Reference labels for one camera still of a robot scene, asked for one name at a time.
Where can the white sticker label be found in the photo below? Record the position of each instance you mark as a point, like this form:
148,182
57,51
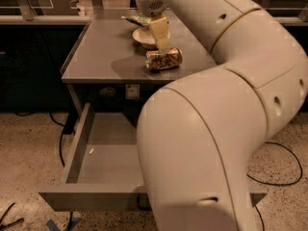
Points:
132,92

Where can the green chip bag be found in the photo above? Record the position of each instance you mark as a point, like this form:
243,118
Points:
139,20

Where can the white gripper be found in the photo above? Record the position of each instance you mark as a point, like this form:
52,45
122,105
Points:
150,6

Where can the blue floor tape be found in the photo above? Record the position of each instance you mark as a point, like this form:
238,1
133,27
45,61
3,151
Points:
53,226

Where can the white bowl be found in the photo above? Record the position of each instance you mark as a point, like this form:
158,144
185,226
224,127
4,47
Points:
144,37

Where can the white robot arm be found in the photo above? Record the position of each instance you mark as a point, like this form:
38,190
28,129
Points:
258,85

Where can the grey counter cabinet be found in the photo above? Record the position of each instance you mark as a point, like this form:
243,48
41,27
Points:
106,54

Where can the grey open top drawer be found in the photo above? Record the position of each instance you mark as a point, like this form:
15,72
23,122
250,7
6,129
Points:
102,174

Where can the crushed orange can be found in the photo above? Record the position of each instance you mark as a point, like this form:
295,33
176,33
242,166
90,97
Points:
156,61

